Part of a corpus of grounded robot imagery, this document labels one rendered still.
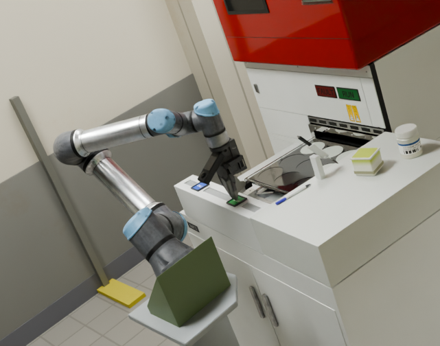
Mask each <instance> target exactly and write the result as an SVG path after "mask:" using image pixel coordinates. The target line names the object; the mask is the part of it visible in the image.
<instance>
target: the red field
mask: <svg viewBox="0 0 440 346"><path fill-rule="evenodd" d="M315 87H316V91H317V94H318V95H323V96H329V97H336V95H335V92H334V88H331V87H324V86H315Z"/></svg>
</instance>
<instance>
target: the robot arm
mask: <svg viewBox="0 0 440 346"><path fill-rule="evenodd" d="M201 131H202V132H203V135H204V136H205V139H206V142H207V145H208V146H209V149H210V151H211V152H212V154H211V156H210V157H209V159H208V161H207V163H206V164H205V166H204V168H203V169H202V172H201V173H200V175H199V177H198V181H200V182H201V183H204V184H207V185H208V184H210V182H211V180H212V178H213V176H214V174H215V173H216V172H217V174H218V178H219V179H220V182H221V183H222V185H223V187H224V188H225V189H226V191H227V192H228V194H229V195H230V197H232V199H234V200H238V193H239V192H240V191H241V190H242V189H243V188H244V187H245V185H246V183H245V181H240V180H239V179H238V178H237V176H234V175H235V174H238V173H240V172H242V171H244V170H245V169H247V166H246V163H245V160H244V157H243V155H242V154H240V153H239V150H238V147H237V145H236V142H235V139H232V138H230V137H229V136H228V134H227V130H226V128H225V127H224V123H223V120H222V118H221V115H220V110H219V109H218V107H217V105H216V102H215V101H214V100H213V99H206V100H203V101H199V102H197V103H196V104H195V105H194V110H193V111H187V112H184V113H180V112H176V111H169V110H167V109H165V108H158V109H155V110H153V111H152V112H151V113H149V114H146V115H141V116H138V117H133V118H130V119H125V120H123V121H120V122H115V123H112V124H107V125H104V126H99V127H96V128H92V129H88V130H83V129H76V130H71V131H67V132H63V133H61V134H60V135H58V136H57V137H56V139H55V141H54V145H53V151H54V154H55V157H56V158H57V160H59V161H60V162H61V163H64V164H66V165H77V166H79V167H80V168H81V169H82V170H83V171H84V172H85V173H86V174H87V175H89V176H95V177H96V178H97V179H98V180H99V181H100V182H101V183H102V184H103V185H104V186H105V187H106V188H107V189H108V190H109V191H110V192H111V193H112V194H113V195H114V196H115V197H116V198H117V199H118V200H119V201H120V202H121V203H122V204H123V205H124V206H125V207H126V208H127V209H128V210H129V211H130V212H131V213H132V214H133V215H134V216H133V217H132V218H131V219H130V220H129V221H128V222H127V223H126V225H125V226H124V229H123V233H124V235H125V236H126V237H127V240H129V241H130V242H131V243H132V244H133V246H134V247H135V248H136V249H137V250H138V251H139V252H140V254H142V255H143V256H144V257H145V259H146V260H147V261H148V262H149V263H150V265H151V266H152V269H153V271H154V274H155V275H156V277H158V276H159V275H160V274H161V273H163V272H164V271H166V270H167V269H168V268H169V267H171V266H172V265H174V264H175V263H177V261H179V260H180V259H182V258H183V257H184V256H186V255H187V254H188V253H189V252H191V251H192V250H194V248H192V247H190V246H188V245H187V244H185V243H183V242H182V241H183V240H184V239H185V236H186V235H187V222H186V219H185V218H184V217H183V216H182V215H181V214H180V213H178V212H176V211H171V210H170V209H169V208H168V207H167V206H166V205H165V204H164V203H162V202H156V201H155V200H154V199H153V198H151V197H150V196H149V195H148V194H147V193H146V192H145V191H144V190H143V189H142V188H141V187H140V186H139V185H138V184H137V183H136V182H135V181H134V180H133V179H132V178H131V177H130V176H129V175H128V174H127V173H126V172H125V171H123V170H122V169H121V168H120V167H119V166H118V165H117V164H116V162H114V160H112V159H111V151H110V150H109V149H108V148H111V147H114V146H119V145H122V144H125V143H130V142H134V141H138V140H142V139H147V138H150V137H155V136H159V135H164V134H166V135H167V136H168V137H169V138H175V137H182V136H184V135H190V134H193V133H196V132H201ZM242 159H243V161H242ZM243 162H244V164H243ZM244 165H245V166H244Z"/></svg>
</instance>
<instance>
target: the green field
mask: <svg viewBox="0 0 440 346"><path fill-rule="evenodd" d="M337 90H338V94H339V98H345V99H350V100H359V97H358V92H357V91H356V90H349V89H337Z"/></svg>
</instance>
